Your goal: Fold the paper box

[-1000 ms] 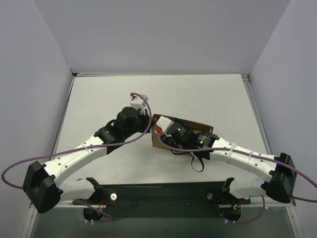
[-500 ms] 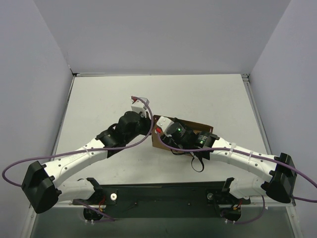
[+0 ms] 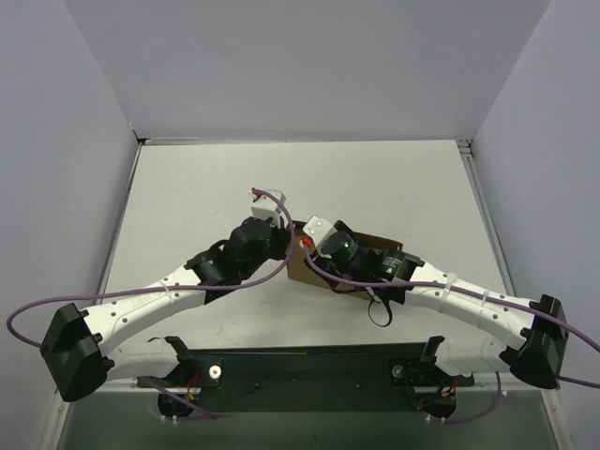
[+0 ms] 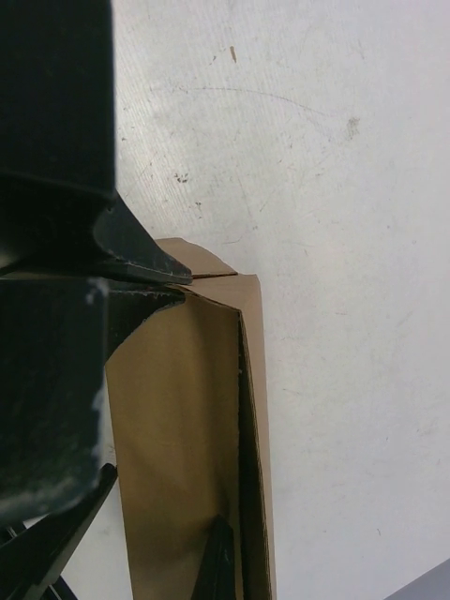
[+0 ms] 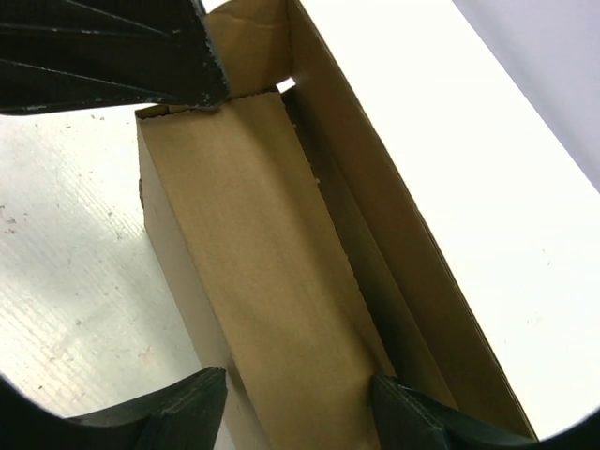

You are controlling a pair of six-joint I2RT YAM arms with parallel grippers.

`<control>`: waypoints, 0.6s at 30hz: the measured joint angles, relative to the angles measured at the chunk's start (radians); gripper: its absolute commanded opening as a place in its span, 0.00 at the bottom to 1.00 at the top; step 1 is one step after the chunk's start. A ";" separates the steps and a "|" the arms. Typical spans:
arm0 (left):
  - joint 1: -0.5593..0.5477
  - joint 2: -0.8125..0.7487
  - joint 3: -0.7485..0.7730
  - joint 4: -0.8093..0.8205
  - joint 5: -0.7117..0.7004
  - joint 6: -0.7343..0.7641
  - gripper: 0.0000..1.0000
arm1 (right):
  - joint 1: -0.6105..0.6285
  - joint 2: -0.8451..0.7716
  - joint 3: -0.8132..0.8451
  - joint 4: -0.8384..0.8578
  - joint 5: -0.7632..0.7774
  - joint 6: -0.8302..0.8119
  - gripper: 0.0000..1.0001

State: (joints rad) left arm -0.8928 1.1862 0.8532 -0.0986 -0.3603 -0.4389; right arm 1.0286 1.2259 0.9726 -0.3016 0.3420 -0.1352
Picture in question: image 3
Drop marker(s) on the right aluminium side rail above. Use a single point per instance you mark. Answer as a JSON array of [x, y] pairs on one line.
[[492, 234]]

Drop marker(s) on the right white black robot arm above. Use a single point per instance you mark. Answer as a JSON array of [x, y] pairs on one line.
[[403, 278]]

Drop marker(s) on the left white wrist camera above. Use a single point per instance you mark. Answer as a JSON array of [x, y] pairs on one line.
[[264, 208]]

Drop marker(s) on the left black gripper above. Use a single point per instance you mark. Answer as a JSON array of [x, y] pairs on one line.
[[281, 239]]

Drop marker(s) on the left aluminium side rail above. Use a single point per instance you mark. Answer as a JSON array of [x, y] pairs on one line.
[[102, 286]]

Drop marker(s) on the aluminium front frame rail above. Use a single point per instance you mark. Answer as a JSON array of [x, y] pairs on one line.
[[482, 382]]

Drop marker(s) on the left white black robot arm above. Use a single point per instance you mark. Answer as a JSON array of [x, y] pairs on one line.
[[84, 348]]

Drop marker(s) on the aluminium side rail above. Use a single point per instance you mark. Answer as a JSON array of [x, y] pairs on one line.
[[102, 286], [492, 234]]

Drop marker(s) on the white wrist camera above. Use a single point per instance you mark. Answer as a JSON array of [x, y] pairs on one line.
[[264, 208], [318, 230]]

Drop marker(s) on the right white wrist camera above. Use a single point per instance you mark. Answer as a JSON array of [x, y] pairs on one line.
[[318, 230]]

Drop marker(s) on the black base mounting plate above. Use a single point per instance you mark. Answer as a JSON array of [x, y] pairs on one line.
[[365, 378]]

